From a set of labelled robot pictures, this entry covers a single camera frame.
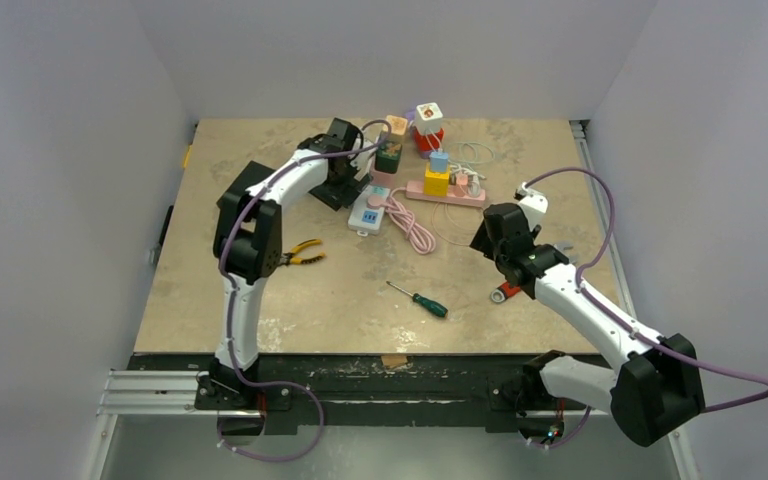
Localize black box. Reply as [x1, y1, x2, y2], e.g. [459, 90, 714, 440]
[309, 179, 363, 211]

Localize white power strip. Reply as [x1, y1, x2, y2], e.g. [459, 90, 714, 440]
[347, 151, 394, 237]

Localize red handled adjustable wrench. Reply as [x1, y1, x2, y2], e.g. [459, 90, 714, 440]
[489, 242, 579, 305]

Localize pink cable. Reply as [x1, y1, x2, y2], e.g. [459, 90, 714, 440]
[365, 187, 438, 256]

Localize yellow handled pliers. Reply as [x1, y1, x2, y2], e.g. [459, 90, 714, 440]
[280, 239, 326, 266]

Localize green handled screwdriver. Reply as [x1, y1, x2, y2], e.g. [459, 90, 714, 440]
[385, 281, 449, 318]

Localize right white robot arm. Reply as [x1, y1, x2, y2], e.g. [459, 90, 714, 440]
[470, 202, 706, 446]

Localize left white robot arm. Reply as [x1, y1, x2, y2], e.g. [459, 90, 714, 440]
[195, 118, 377, 410]

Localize dark green cube charger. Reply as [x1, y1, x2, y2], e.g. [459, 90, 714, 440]
[373, 140, 403, 174]

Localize pink power strip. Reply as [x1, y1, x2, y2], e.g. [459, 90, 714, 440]
[405, 174, 487, 208]

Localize yellow cube charger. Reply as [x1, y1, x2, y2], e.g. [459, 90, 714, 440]
[422, 163, 450, 197]

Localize red cube charger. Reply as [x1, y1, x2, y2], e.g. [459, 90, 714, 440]
[411, 127, 445, 159]

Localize blue cube charger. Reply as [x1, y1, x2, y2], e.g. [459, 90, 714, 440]
[428, 150, 450, 173]

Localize white cube charger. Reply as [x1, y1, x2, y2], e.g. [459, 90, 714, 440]
[413, 102, 444, 135]

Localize thin white cable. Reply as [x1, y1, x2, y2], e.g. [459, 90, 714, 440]
[430, 201, 491, 248]

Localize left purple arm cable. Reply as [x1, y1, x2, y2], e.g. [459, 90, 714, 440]
[214, 119, 395, 463]

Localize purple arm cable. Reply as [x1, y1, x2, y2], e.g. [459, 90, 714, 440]
[523, 166, 768, 452]
[214, 119, 395, 463]

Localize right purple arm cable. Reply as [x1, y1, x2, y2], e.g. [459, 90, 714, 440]
[523, 166, 768, 452]

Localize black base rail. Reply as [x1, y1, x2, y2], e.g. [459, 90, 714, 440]
[125, 353, 591, 439]

